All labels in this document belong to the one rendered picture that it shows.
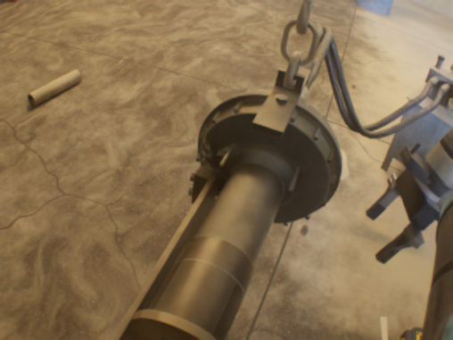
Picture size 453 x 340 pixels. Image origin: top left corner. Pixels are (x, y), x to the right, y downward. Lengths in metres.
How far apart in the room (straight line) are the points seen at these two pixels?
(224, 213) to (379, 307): 1.33
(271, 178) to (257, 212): 0.09
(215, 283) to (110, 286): 1.17
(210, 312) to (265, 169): 0.31
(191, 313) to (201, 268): 0.08
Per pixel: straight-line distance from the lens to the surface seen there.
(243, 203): 0.66
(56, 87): 2.79
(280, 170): 0.74
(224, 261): 0.58
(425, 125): 2.37
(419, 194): 0.77
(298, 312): 1.73
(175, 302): 0.54
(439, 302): 0.31
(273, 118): 0.67
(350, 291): 1.87
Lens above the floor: 1.43
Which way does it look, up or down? 41 degrees down
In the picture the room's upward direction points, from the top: 11 degrees clockwise
